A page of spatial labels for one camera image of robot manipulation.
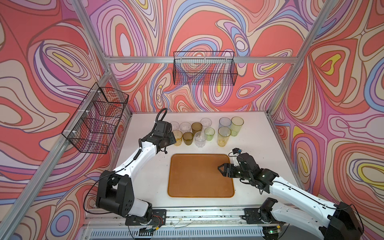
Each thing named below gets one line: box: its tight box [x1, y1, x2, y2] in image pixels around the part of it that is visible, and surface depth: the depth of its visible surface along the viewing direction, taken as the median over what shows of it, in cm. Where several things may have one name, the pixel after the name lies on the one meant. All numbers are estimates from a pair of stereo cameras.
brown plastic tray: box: [168, 153, 235, 198], surface depth 86 cm
